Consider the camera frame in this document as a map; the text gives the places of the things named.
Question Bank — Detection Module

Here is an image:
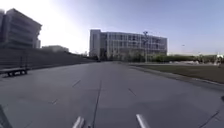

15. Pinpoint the lamp pole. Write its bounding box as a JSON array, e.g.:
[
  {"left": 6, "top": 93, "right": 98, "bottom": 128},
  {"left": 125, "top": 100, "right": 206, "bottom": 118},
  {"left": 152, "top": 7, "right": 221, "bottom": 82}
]
[{"left": 142, "top": 30, "right": 150, "bottom": 64}]

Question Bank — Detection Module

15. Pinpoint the low flat building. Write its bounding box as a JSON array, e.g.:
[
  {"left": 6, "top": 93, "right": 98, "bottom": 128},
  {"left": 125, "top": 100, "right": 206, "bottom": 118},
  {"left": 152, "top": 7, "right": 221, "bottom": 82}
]
[{"left": 41, "top": 44, "right": 70, "bottom": 54}]

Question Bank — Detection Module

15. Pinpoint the pale gridded office building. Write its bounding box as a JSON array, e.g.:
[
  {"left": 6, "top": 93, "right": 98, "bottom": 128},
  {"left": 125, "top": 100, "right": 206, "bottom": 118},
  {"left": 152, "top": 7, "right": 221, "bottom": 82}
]
[{"left": 88, "top": 28, "right": 169, "bottom": 63}]

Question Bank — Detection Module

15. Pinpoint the row of trees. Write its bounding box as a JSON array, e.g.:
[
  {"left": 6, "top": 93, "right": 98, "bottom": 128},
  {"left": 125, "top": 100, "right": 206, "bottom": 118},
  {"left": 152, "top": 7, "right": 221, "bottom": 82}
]
[{"left": 151, "top": 53, "right": 224, "bottom": 65}]

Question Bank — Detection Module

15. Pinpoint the dark tall building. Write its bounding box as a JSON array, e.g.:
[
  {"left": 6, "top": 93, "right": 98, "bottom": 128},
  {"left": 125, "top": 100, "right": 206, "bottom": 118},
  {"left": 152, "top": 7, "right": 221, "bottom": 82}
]
[{"left": 0, "top": 8, "right": 43, "bottom": 50}]

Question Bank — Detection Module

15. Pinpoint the dark sloped embankment wall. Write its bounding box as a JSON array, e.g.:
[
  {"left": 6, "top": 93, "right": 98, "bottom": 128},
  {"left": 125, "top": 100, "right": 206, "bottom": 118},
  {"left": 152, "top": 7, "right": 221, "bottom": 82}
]
[{"left": 0, "top": 46, "right": 98, "bottom": 71}]

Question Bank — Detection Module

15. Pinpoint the robot's own part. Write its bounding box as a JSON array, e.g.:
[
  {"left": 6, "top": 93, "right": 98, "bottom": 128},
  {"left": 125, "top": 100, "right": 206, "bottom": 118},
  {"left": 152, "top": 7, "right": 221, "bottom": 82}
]
[
  {"left": 135, "top": 113, "right": 151, "bottom": 128},
  {"left": 72, "top": 115, "right": 86, "bottom": 128}
]

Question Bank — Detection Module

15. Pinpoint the grass strip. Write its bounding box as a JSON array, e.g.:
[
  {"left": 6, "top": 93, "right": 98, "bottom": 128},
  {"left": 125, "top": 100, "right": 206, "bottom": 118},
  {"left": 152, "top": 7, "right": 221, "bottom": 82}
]
[{"left": 133, "top": 63, "right": 224, "bottom": 85}]

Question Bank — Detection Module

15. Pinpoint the bench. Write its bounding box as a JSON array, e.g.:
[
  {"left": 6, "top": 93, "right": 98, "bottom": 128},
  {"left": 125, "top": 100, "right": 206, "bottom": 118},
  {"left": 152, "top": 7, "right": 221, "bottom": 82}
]
[{"left": 0, "top": 67, "right": 31, "bottom": 78}]

